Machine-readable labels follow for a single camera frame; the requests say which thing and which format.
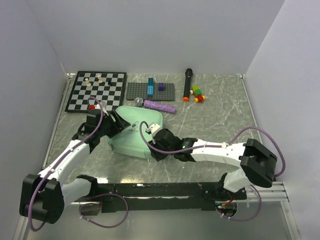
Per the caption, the purple cable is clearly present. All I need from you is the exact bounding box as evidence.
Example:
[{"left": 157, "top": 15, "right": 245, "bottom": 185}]
[
  {"left": 28, "top": 96, "right": 129, "bottom": 232},
  {"left": 139, "top": 121, "right": 287, "bottom": 222}
]

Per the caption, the purple building brick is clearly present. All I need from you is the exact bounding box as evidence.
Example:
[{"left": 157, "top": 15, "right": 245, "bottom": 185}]
[{"left": 158, "top": 82, "right": 165, "bottom": 92}]

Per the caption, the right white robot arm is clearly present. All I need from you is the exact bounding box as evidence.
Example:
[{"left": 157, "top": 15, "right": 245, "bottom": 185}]
[{"left": 145, "top": 126, "right": 277, "bottom": 200}]

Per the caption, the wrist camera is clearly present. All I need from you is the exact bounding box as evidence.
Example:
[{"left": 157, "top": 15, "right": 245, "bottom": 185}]
[
  {"left": 145, "top": 123, "right": 162, "bottom": 136},
  {"left": 88, "top": 101, "right": 109, "bottom": 116}
]

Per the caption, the grey building baseplate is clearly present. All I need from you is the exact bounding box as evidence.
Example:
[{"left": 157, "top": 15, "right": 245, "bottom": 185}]
[{"left": 125, "top": 82, "right": 176, "bottom": 102}]

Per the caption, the colourful brick toy car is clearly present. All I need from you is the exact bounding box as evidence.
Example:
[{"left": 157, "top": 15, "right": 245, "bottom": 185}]
[{"left": 189, "top": 85, "right": 206, "bottom": 103}]

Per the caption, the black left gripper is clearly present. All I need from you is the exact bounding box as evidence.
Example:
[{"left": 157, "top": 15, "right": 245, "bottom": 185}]
[{"left": 97, "top": 109, "right": 130, "bottom": 139}]

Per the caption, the mint green medicine case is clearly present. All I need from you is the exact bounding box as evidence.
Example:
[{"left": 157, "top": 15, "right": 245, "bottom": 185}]
[{"left": 106, "top": 105, "right": 163, "bottom": 159}]

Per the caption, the blue brick stack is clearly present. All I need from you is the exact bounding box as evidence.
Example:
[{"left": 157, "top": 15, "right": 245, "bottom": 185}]
[{"left": 147, "top": 77, "right": 154, "bottom": 97}]

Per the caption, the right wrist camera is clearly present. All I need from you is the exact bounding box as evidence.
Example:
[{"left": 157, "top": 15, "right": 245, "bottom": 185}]
[{"left": 145, "top": 123, "right": 162, "bottom": 136}]

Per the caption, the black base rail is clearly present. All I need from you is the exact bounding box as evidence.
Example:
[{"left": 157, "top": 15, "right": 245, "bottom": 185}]
[{"left": 77, "top": 182, "right": 247, "bottom": 213}]

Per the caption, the purple glitter microphone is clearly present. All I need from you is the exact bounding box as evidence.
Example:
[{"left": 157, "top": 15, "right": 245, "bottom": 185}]
[{"left": 134, "top": 97, "right": 176, "bottom": 114}]

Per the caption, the black white chessboard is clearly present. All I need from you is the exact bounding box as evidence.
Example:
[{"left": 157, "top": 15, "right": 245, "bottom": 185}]
[{"left": 65, "top": 71, "right": 127, "bottom": 113}]

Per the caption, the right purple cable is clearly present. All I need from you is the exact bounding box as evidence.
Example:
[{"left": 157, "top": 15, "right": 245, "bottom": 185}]
[{"left": 139, "top": 121, "right": 287, "bottom": 222}]

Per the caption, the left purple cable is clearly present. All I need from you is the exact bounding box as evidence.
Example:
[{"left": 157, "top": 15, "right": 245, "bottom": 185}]
[{"left": 28, "top": 96, "right": 129, "bottom": 232}]

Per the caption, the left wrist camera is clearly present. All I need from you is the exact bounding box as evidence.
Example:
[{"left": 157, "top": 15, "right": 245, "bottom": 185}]
[{"left": 88, "top": 101, "right": 109, "bottom": 116}]

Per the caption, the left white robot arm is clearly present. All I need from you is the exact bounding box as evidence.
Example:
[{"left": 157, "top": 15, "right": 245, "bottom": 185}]
[{"left": 19, "top": 109, "right": 131, "bottom": 224}]

